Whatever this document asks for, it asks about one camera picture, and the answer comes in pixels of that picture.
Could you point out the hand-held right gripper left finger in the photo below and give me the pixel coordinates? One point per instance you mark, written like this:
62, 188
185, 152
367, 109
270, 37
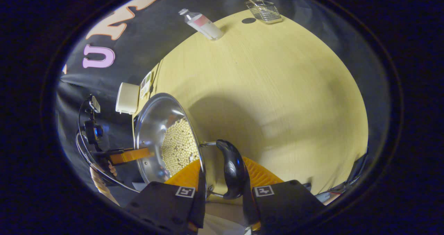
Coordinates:
198, 207

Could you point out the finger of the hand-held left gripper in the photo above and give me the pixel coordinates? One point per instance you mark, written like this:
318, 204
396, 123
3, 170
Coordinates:
133, 155

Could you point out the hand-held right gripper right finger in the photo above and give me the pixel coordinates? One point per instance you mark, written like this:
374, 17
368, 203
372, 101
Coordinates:
249, 207

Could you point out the pile of yellow beans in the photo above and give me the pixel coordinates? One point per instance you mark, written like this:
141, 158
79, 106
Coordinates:
178, 144

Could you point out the white toaster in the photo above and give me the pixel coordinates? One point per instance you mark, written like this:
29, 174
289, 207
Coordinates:
126, 98

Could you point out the white divided bean tray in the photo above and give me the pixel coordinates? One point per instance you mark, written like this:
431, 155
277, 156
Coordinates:
146, 85

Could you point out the black backdrop cloth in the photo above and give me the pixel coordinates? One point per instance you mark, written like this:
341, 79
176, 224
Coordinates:
145, 37

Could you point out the small clear bottle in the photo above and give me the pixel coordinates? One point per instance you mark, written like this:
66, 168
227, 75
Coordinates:
204, 25

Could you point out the small dark round disc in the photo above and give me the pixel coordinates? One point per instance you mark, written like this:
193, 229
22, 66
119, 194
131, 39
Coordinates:
248, 20

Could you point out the clear glass cup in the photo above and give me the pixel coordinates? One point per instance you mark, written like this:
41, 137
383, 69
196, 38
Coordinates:
265, 12

